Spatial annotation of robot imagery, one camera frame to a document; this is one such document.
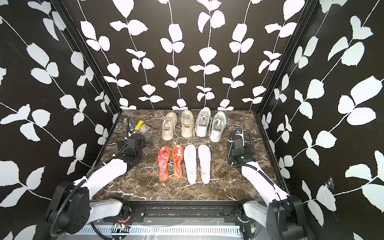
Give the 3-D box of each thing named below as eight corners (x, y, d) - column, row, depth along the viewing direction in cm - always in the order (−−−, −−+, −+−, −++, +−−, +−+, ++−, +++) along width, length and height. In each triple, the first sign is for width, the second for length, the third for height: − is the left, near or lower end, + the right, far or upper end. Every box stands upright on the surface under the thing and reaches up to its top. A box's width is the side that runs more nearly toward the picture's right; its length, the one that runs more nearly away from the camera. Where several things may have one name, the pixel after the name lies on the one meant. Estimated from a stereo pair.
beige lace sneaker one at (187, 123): (180, 137, 106) (179, 132, 100) (182, 114, 120) (181, 109, 115) (193, 137, 106) (193, 132, 101) (193, 115, 120) (193, 109, 115)
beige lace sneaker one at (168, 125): (161, 140, 104) (159, 134, 99) (168, 115, 120) (166, 109, 114) (172, 141, 104) (170, 135, 98) (177, 116, 119) (176, 110, 113)
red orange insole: (156, 182, 86) (156, 181, 85) (158, 148, 101) (158, 146, 99) (169, 180, 87) (169, 179, 85) (169, 147, 102) (169, 145, 100)
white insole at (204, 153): (198, 184, 86) (198, 182, 84) (198, 146, 102) (198, 144, 100) (212, 184, 86) (212, 182, 84) (209, 146, 102) (210, 144, 100)
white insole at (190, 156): (181, 184, 86) (181, 183, 84) (184, 146, 102) (184, 144, 100) (196, 184, 86) (196, 183, 84) (196, 146, 102) (196, 144, 100)
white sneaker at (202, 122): (194, 136, 107) (194, 128, 99) (200, 110, 124) (200, 101, 116) (207, 138, 106) (208, 130, 98) (211, 111, 123) (212, 103, 115)
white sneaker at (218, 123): (204, 139, 105) (205, 130, 97) (216, 113, 121) (217, 104, 113) (219, 144, 102) (221, 135, 95) (228, 117, 119) (231, 108, 111)
